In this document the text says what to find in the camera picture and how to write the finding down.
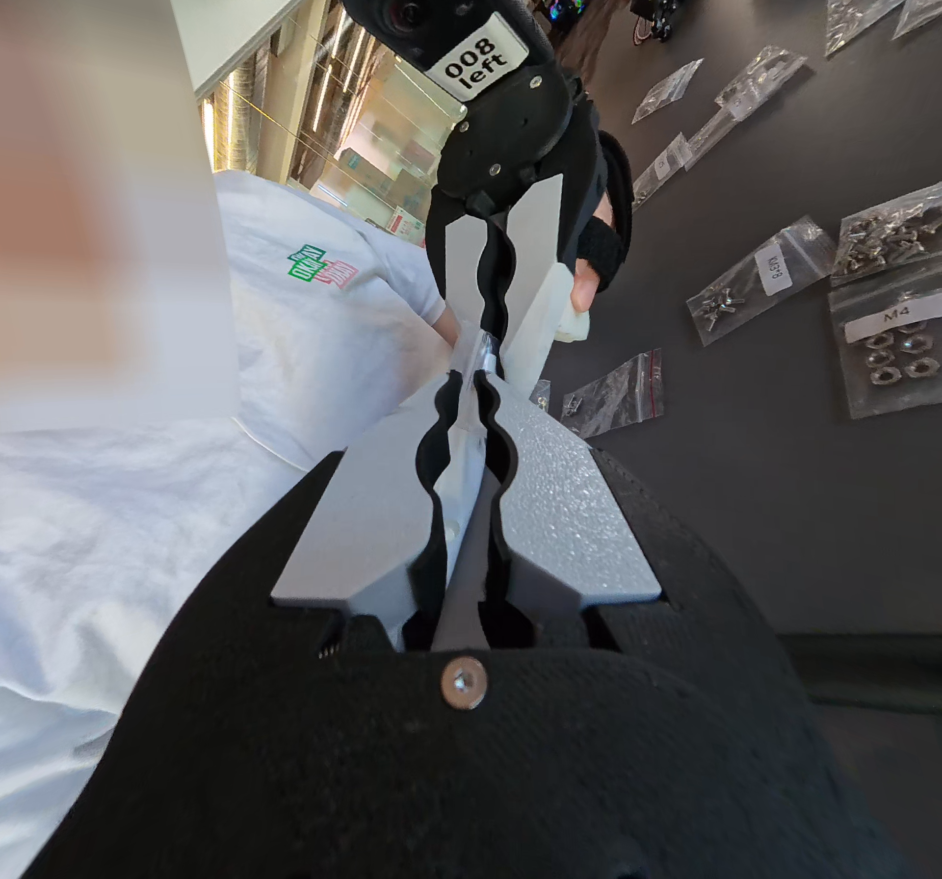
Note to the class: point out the stack of cardboard boxes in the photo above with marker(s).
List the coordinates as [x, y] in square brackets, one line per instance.
[390, 187]

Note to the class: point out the person's left forearm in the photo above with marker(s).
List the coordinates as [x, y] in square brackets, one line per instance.
[445, 323]

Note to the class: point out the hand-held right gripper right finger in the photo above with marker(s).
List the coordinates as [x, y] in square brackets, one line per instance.
[574, 526]

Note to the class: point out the computer with coloured lights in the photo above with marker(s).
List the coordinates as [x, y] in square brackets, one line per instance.
[567, 7]

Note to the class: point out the person's left hand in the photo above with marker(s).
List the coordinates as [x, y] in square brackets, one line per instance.
[583, 294]

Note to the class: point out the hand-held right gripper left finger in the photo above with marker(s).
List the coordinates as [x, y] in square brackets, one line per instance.
[353, 526]

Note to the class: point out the single clear zip bag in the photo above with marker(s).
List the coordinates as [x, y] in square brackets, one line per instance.
[475, 356]

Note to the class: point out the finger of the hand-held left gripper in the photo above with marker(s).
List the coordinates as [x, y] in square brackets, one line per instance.
[541, 334]
[462, 261]

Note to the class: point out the white t-shirt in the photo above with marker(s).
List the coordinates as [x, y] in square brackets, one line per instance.
[331, 349]

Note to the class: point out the scattered small hardware bags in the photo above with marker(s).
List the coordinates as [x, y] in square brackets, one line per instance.
[765, 276]

